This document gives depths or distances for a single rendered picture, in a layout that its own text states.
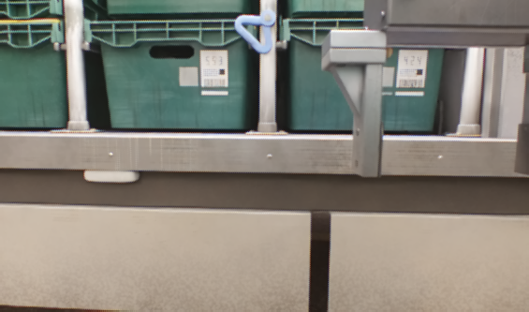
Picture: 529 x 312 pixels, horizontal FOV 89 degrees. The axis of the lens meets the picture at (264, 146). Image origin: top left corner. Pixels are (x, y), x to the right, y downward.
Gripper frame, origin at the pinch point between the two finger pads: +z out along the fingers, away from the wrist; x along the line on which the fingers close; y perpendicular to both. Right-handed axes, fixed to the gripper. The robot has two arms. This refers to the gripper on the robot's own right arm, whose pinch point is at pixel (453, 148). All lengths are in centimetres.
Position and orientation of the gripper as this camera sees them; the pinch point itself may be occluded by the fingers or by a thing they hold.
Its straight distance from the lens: 25.2
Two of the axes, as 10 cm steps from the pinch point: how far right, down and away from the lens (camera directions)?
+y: -0.1, 0.9, -10.0
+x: 10.0, 0.1, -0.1
